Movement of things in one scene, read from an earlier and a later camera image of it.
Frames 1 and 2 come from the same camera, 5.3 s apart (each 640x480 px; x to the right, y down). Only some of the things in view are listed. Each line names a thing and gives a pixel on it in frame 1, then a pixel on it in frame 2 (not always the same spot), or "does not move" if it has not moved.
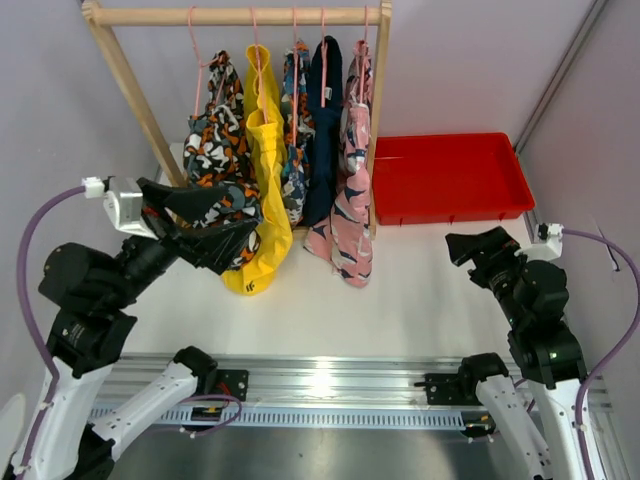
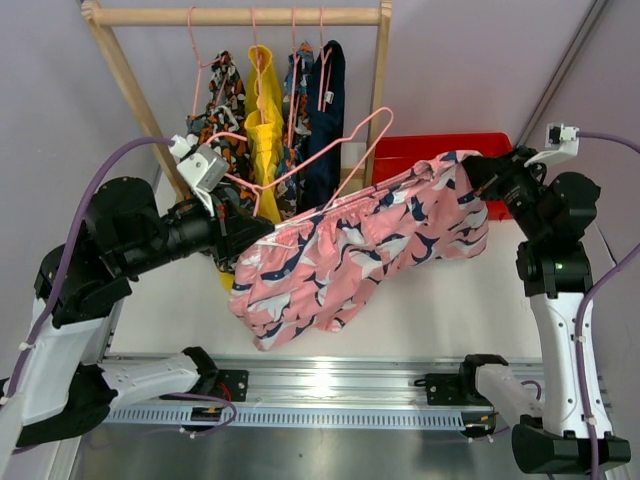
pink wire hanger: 323,49 does not move
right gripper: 496,244 → 500,171
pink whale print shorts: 343,241 → 318,270
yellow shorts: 266,124 does not move
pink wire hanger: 258,62 does not move
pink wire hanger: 363,55 → 260,189
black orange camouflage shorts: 218,156 does not move
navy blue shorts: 323,163 does not move
